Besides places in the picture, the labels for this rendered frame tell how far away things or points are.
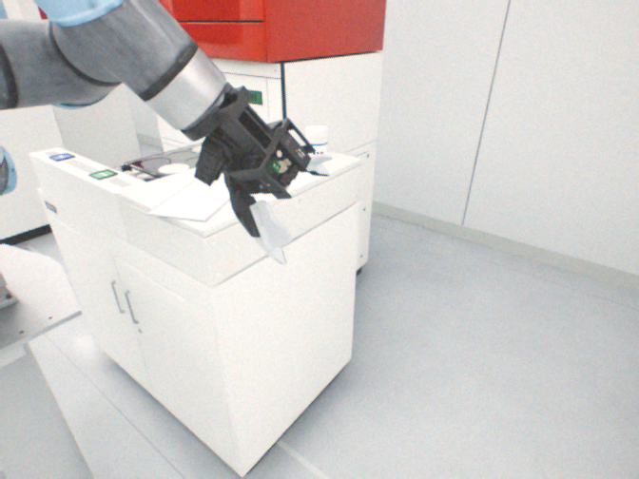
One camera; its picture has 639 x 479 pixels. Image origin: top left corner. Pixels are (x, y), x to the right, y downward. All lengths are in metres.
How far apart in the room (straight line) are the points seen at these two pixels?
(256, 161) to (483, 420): 1.51
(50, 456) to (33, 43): 1.08
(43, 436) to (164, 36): 1.08
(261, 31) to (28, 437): 1.28
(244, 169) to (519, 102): 2.28
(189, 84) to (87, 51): 0.08
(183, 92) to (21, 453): 1.07
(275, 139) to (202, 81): 0.09
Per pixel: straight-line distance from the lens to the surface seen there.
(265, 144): 0.42
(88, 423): 1.86
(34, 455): 1.32
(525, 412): 1.86
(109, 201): 1.17
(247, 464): 1.44
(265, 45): 1.39
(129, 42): 0.39
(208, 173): 0.51
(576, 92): 2.55
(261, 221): 0.48
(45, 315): 0.98
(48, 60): 0.46
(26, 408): 1.22
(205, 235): 0.84
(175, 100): 0.40
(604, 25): 2.53
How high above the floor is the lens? 1.34
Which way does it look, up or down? 29 degrees down
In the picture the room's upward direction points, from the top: straight up
